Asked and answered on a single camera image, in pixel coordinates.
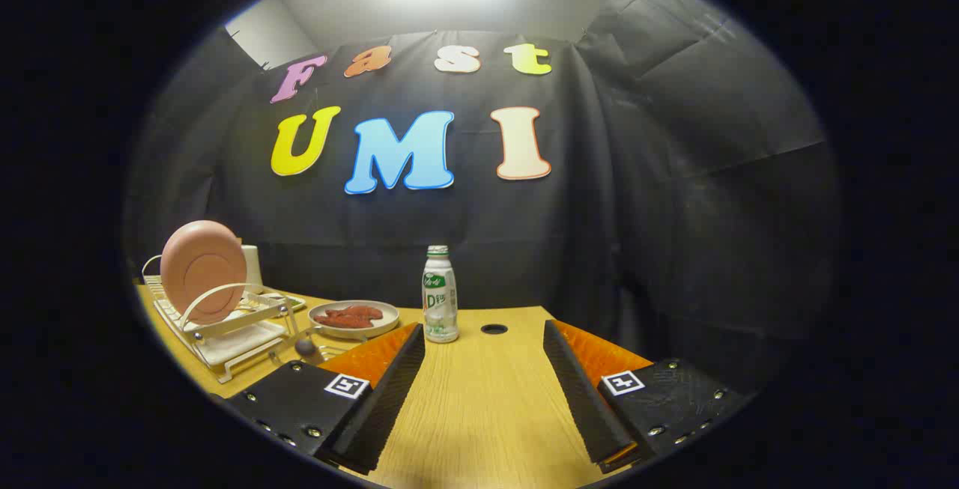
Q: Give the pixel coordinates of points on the pink round plate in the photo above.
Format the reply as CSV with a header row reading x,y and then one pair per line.
x,y
201,268

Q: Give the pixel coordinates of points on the grey plate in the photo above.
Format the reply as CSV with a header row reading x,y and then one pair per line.
x,y
374,324

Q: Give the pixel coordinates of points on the white compartment snack tray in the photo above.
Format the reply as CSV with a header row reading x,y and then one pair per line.
x,y
285,299

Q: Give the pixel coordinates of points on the black backdrop cloth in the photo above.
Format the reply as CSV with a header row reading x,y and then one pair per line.
x,y
637,212

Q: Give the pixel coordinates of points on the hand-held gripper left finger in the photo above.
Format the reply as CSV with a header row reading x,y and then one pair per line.
x,y
382,407

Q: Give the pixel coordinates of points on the white green label bottle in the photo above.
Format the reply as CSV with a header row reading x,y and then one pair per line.
x,y
440,302

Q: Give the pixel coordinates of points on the white toaster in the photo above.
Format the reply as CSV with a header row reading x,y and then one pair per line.
x,y
252,264

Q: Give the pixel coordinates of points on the red sausage pieces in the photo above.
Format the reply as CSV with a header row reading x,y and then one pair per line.
x,y
348,317

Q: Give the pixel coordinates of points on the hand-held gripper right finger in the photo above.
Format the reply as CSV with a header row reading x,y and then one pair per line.
x,y
588,399

